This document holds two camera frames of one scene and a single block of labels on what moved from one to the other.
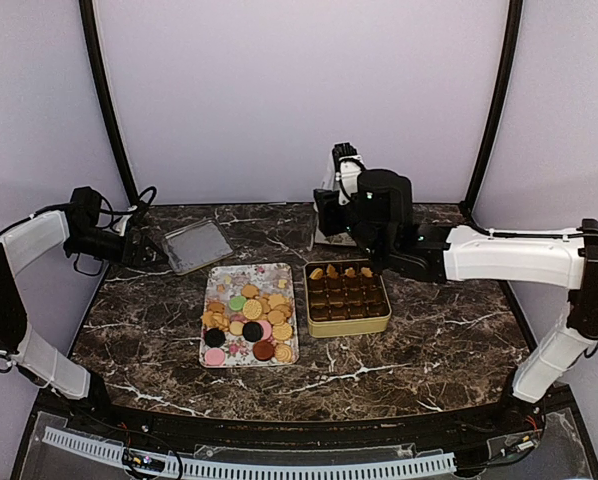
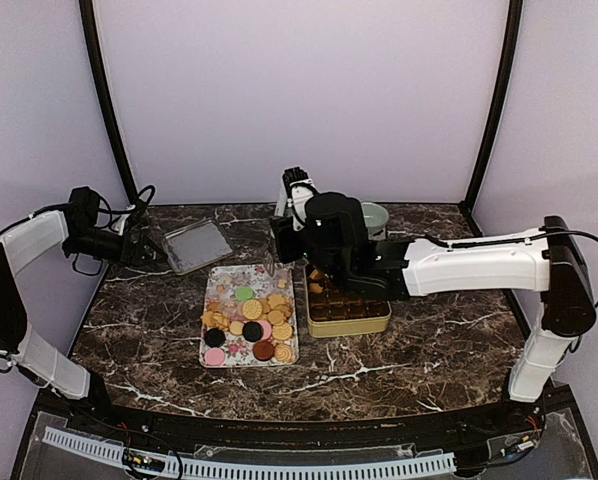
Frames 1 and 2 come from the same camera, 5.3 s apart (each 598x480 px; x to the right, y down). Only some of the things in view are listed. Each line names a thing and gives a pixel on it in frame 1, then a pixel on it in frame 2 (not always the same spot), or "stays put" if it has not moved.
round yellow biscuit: (316, 274) stays put
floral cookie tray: (249, 316) stays put
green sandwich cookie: (236, 303) → (244, 293)
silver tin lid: (194, 245) stays put
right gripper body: (330, 224) → (288, 252)
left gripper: (139, 253) stays put
